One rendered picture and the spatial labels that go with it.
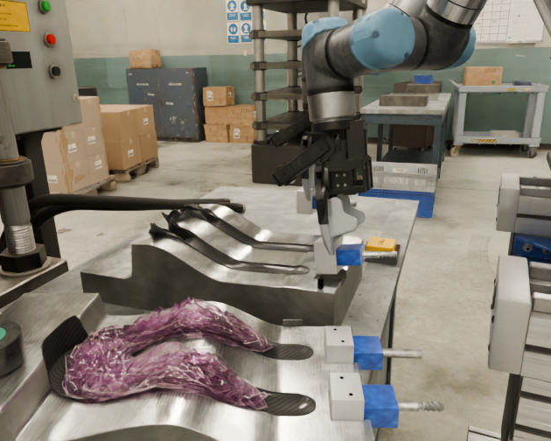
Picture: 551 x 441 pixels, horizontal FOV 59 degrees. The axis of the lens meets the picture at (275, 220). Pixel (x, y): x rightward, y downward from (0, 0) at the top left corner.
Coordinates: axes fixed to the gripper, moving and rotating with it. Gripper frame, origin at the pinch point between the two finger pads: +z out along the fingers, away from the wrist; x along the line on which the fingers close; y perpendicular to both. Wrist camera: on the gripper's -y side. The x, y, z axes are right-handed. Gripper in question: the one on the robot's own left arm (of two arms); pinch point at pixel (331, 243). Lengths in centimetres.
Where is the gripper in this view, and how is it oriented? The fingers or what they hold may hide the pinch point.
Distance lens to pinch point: 82.8
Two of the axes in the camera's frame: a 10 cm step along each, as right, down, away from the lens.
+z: 1.0, 9.8, 1.4
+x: 3.5, -1.7, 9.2
